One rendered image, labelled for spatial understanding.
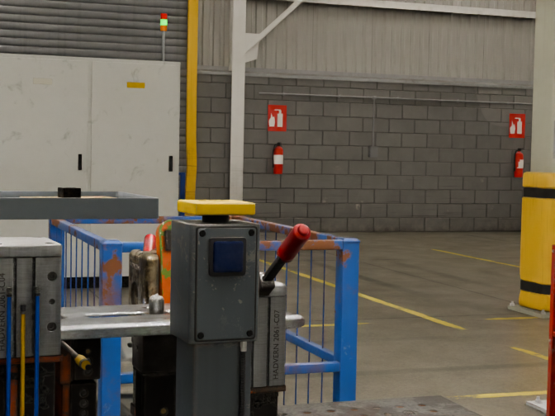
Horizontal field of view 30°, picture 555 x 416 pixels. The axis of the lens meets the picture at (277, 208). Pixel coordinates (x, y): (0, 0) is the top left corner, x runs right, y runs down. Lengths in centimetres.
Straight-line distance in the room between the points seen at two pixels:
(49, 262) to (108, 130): 807
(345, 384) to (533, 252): 513
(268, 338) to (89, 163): 799
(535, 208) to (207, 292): 734
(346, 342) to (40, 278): 223
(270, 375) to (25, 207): 41
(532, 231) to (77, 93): 397
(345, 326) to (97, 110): 614
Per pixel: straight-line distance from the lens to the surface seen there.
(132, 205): 90
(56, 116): 908
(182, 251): 98
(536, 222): 824
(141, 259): 150
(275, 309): 117
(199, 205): 96
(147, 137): 921
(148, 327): 124
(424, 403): 219
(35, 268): 108
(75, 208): 89
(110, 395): 305
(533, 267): 828
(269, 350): 117
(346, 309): 322
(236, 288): 97
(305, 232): 105
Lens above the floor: 121
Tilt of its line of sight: 3 degrees down
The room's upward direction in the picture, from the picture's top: 1 degrees clockwise
